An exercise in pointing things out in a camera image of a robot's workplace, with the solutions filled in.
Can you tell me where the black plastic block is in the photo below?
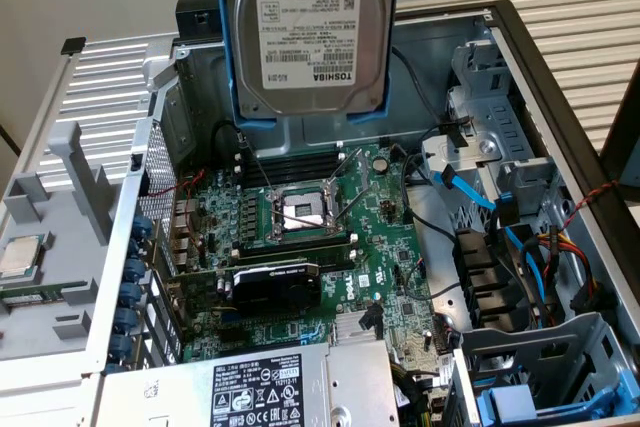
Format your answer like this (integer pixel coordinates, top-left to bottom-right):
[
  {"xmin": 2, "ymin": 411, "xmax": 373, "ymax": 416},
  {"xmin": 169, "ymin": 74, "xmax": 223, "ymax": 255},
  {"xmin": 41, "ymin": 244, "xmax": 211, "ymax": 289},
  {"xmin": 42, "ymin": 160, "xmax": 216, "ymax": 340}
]
[{"xmin": 175, "ymin": 0, "xmax": 222, "ymax": 41}]

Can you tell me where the green motherboard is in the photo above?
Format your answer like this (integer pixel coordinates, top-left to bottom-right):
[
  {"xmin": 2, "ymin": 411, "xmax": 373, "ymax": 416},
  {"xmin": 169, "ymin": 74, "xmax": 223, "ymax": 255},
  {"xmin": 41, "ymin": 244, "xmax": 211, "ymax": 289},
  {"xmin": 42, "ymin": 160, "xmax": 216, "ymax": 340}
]
[{"xmin": 169, "ymin": 141, "xmax": 459, "ymax": 388}]

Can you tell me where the black table cable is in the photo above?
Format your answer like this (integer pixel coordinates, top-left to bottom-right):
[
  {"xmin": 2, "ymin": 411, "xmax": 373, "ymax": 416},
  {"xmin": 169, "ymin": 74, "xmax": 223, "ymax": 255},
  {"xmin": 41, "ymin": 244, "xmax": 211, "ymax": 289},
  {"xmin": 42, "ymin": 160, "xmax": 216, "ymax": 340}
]
[{"xmin": 0, "ymin": 122, "xmax": 22, "ymax": 158}]

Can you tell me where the silver chipset heatsink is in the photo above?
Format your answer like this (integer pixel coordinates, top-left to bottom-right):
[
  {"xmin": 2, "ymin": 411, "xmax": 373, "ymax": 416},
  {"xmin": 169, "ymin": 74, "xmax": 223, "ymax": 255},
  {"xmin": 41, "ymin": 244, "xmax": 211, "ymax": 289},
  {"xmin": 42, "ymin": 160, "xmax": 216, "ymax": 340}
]
[{"xmin": 333, "ymin": 314, "xmax": 377, "ymax": 346}]

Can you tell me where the blue SATA wire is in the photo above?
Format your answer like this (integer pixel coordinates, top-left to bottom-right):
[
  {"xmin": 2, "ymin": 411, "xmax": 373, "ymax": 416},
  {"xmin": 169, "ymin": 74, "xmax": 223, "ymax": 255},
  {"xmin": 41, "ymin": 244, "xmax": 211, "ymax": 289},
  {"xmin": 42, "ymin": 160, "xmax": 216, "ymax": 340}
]
[
  {"xmin": 435, "ymin": 165, "xmax": 501, "ymax": 213},
  {"xmin": 502, "ymin": 224, "xmax": 559, "ymax": 313}
]

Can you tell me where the perforated metal drive cage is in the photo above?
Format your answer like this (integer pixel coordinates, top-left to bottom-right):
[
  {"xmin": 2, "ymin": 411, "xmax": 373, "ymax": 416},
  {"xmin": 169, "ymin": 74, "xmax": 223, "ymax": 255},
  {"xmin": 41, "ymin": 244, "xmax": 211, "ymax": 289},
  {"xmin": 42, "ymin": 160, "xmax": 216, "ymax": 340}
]
[{"xmin": 419, "ymin": 39, "xmax": 576, "ymax": 248}]

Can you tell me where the thin black wire red end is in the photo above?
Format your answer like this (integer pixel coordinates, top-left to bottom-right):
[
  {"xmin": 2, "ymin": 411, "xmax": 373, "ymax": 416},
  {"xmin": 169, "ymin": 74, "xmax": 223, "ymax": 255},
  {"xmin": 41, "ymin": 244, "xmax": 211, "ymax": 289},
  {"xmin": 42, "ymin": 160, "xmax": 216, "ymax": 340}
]
[{"xmin": 401, "ymin": 257, "xmax": 427, "ymax": 299}]

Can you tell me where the metal socket cover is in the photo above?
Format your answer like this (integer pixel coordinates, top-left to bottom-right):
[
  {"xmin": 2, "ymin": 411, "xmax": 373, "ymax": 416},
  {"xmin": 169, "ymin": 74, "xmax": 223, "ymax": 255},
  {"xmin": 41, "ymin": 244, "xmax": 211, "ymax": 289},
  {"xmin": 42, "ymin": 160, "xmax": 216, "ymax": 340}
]
[{"xmin": 324, "ymin": 146, "xmax": 372, "ymax": 208}]

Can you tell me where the CPU socket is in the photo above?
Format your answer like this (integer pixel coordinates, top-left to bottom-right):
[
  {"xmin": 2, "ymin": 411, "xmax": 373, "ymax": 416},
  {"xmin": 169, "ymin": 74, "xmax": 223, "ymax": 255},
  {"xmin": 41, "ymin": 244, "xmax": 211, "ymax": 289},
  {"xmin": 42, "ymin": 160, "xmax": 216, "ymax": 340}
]
[{"xmin": 263, "ymin": 180, "xmax": 352, "ymax": 244}]

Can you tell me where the thin metal locking lever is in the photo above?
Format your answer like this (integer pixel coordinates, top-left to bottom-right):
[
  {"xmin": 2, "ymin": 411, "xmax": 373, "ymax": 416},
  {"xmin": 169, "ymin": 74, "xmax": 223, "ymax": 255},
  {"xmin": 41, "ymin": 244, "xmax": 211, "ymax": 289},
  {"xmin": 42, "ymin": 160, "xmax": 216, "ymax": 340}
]
[
  {"xmin": 238, "ymin": 132, "xmax": 275, "ymax": 194},
  {"xmin": 277, "ymin": 209, "xmax": 335, "ymax": 232}
]

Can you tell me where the black wire with plug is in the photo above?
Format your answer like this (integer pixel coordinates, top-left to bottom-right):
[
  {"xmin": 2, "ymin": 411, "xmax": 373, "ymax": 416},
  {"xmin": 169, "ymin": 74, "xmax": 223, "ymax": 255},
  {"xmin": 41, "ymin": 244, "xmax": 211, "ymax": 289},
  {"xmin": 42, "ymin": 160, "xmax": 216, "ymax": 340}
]
[{"xmin": 392, "ymin": 45, "xmax": 454, "ymax": 131}]

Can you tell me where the black looped wire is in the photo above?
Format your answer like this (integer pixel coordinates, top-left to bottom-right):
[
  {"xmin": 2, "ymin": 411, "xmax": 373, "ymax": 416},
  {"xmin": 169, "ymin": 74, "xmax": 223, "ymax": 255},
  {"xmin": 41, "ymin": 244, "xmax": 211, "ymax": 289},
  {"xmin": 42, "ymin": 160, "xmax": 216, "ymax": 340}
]
[{"xmin": 211, "ymin": 119, "xmax": 251, "ymax": 161}]

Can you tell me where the open metal PC case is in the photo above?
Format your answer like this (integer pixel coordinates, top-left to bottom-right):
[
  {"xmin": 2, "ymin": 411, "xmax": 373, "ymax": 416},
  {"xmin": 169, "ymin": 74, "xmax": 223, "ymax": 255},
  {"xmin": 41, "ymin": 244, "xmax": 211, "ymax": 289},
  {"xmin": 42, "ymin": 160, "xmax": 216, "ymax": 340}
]
[{"xmin": 82, "ymin": 0, "xmax": 640, "ymax": 427}]

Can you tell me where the red black twisted wire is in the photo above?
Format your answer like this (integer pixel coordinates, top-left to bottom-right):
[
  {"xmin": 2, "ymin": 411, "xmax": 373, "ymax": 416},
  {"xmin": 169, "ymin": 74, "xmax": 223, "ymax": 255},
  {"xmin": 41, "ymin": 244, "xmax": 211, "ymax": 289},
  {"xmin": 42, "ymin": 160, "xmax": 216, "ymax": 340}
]
[{"xmin": 557, "ymin": 179, "xmax": 626, "ymax": 228}]

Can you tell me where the green RAM stick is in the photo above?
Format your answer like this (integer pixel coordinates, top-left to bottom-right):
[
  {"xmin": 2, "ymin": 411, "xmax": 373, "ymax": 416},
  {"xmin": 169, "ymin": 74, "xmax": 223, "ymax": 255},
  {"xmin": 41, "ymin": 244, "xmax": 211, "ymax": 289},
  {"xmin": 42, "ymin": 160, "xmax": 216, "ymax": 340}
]
[{"xmin": 0, "ymin": 282, "xmax": 87, "ymax": 306}]

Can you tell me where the black RAM slot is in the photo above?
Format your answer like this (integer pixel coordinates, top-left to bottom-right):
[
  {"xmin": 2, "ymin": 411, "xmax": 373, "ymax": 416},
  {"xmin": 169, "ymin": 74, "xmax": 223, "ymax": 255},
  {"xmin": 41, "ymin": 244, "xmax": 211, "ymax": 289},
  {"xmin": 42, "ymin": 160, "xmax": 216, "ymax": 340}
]
[
  {"xmin": 234, "ymin": 150, "xmax": 347, "ymax": 169},
  {"xmin": 234, "ymin": 240, "xmax": 357, "ymax": 261},
  {"xmin": 234, "ymin": 248, "xmax": 359, "ymax": 268},
  {"xmin": 242, "ymin": 166, "xmax": 346, "ymax": 187},
  {"xmin": 234, "ymin": 142, "xmax": 347, "ymax": 161},
  {"xmin": 319, "ymin": 255, "xmax": 357, "ymax": 273},
  {"xmin": 239, "ymin": 159, "xmax": 346, "ymax": 178},
  {"xmin": 232, "ymin": 232, "xmax": 359, "ymax": 254}
]

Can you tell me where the black plug with blue latch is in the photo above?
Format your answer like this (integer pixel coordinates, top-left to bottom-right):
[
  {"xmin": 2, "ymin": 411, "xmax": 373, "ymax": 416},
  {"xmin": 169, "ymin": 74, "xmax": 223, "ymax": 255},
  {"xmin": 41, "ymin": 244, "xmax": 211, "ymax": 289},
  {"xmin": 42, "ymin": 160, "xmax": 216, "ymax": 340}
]
[{"xmin": 493, "ymin": 190, "xmax": 522, "ymax": 227}]

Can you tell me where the black graphics card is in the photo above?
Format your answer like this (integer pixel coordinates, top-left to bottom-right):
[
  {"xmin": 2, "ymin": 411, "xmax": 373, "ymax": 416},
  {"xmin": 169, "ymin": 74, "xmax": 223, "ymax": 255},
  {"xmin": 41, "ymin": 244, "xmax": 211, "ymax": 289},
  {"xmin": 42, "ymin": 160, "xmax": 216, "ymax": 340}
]
[{"xmin": 167, "ymin": 259, "xmax": 324, "ymax": 321}]

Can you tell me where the silver CPU chip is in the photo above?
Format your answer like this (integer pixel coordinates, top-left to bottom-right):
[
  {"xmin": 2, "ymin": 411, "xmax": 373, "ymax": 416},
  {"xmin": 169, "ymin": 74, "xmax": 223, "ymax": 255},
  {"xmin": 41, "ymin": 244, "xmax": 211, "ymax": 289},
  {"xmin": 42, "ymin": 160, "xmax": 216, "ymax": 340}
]
[{"xmin": 0, "ymin": 235, "xmax": 45, "ymax": 281}]

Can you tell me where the grey power supply unit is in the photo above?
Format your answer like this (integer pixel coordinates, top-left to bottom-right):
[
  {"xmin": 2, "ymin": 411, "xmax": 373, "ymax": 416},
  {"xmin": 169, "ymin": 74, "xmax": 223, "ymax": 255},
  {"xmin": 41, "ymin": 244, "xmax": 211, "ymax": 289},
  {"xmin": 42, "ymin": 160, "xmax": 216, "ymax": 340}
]
[{"xmin": 98, "ymin": 339, "xmax": 401, "ymax": 427}]

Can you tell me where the grey plastic parts rack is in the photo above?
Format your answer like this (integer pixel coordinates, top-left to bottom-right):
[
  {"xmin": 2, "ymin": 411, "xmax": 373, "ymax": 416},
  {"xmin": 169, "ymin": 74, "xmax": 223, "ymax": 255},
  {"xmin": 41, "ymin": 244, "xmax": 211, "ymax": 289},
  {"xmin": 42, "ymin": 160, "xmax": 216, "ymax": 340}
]
[{"xmin": 0, "ymin": 121, "xmax": 122, "ymax": 363}]

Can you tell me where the multicoloured SATA power wire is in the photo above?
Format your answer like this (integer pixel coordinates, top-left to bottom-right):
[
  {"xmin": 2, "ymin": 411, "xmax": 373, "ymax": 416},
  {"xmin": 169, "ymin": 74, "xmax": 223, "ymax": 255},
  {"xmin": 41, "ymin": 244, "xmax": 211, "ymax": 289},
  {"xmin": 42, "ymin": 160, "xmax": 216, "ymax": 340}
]
[{"xmin": 519, "ymin": 225, "xmax": 619, "ymax": 321}]

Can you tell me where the sleeved power cable bundle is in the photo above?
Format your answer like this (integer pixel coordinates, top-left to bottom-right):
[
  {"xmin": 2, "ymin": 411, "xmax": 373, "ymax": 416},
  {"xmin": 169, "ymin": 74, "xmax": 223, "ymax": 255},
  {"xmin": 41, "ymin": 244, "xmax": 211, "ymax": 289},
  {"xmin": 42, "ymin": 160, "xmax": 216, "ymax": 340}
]
[{"xmin": 389, "ymin": 354, "xmax": 454, "ymax": 427}]

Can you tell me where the black ribbed plastic bracket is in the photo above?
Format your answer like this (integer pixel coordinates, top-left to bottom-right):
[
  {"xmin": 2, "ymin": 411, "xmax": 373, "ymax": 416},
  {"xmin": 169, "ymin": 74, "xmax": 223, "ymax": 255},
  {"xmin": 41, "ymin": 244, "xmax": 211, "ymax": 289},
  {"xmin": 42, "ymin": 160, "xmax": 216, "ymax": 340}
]
[{"xmin": 451, "ymin": 227, "xmax": 532, "ymax": 334}]

